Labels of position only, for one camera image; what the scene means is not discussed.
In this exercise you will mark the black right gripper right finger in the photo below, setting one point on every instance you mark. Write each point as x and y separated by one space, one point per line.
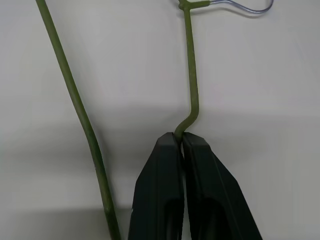
215 185

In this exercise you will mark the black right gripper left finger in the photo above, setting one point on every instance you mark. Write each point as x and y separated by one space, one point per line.
157 180

